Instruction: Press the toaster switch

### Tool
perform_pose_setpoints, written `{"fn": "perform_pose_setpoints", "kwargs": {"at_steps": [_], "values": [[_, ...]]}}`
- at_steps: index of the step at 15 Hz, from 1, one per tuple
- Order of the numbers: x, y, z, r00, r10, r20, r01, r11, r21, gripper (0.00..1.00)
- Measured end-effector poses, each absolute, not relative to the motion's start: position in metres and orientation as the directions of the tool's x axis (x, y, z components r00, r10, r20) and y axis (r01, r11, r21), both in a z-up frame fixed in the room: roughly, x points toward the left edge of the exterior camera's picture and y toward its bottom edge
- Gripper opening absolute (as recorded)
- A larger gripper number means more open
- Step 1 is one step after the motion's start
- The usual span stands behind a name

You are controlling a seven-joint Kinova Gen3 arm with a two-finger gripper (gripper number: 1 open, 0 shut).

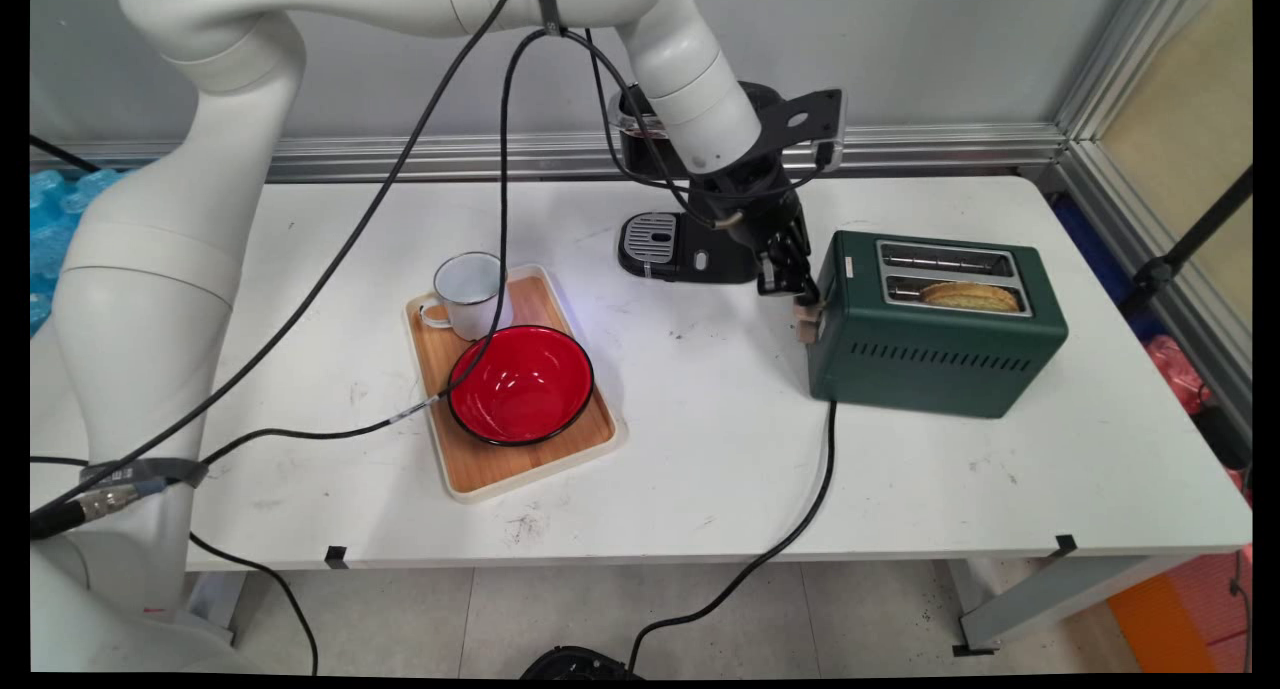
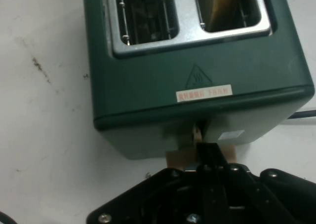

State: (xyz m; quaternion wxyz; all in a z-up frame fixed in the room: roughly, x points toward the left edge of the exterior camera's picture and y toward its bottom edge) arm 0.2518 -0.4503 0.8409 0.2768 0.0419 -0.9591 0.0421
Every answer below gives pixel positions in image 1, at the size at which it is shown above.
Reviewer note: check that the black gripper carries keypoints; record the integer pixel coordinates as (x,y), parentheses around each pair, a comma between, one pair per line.
(760,209)

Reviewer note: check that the green two-slot toaster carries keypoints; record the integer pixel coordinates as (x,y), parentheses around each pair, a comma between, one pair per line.
(930,369)

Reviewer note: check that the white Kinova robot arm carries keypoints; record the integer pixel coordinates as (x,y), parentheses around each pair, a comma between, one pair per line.
(150,269)

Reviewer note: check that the black coffee machine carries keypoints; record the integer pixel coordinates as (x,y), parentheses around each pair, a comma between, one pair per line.
(680,249)

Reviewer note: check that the toasted bread slice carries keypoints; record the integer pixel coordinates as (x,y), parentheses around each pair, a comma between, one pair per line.
(970,296)

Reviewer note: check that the red bowl black rim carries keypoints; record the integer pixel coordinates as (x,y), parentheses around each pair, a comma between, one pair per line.
(520,384)

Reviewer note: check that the white enamel mug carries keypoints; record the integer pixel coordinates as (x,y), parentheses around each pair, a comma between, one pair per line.
(470,289)

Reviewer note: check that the wooden tray white rim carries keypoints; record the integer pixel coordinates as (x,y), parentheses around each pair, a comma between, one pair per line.
(500,466)

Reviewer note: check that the black tripod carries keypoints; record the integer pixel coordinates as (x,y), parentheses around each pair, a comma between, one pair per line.
(1160,269)

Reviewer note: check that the black tape piece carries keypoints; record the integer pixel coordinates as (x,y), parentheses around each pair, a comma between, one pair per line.
(336,558)
(1066,545)

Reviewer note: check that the red plastic bag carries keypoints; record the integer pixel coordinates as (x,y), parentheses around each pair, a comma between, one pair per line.
(1178,369)

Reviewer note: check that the white table leg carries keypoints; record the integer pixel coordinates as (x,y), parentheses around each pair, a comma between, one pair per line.
(1060,594)

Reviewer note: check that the black round floor object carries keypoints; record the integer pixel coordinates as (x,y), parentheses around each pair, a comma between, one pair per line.
(575,664)

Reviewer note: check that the orange floor board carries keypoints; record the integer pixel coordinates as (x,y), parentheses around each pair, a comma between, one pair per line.
(1160,624)

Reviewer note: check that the blue water bottle pack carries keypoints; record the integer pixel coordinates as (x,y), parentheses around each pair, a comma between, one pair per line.
(55,229)

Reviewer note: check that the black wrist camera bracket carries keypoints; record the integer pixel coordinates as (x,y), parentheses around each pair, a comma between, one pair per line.
(815,114)

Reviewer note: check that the short aluminium frame rail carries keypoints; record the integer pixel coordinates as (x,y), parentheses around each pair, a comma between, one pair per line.
(1130,199)

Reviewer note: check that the long aluminium frame rail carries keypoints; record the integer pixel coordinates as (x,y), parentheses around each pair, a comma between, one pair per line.
(450,154)

